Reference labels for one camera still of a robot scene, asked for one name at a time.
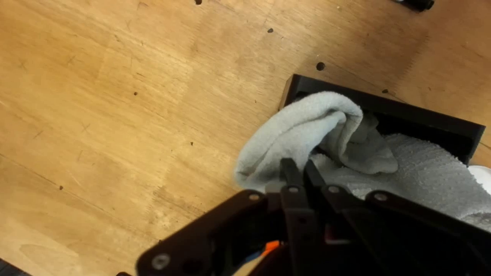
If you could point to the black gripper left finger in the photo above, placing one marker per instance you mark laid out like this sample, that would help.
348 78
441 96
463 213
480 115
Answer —
246 230

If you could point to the black perforated box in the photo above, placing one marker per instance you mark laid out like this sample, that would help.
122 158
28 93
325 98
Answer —
409 115

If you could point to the white cloth towel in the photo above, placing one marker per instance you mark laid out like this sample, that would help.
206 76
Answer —
308 127

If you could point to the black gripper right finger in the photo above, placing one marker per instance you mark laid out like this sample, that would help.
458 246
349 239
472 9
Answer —
400 230

